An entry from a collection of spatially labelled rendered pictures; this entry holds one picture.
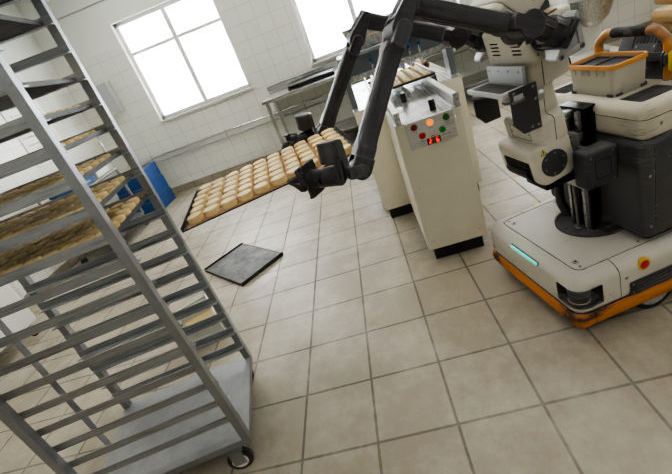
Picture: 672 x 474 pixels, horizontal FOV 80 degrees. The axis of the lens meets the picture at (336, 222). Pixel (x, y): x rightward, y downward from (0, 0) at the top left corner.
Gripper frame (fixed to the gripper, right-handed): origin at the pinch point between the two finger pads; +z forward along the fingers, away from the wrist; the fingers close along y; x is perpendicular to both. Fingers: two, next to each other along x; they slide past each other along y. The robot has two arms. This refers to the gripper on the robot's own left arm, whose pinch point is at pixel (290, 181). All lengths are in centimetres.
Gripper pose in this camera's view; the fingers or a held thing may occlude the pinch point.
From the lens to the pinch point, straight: 124.9
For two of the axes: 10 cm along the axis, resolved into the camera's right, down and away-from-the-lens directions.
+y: 3.5, 8.4, 4.1
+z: -7.8, 0.2, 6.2
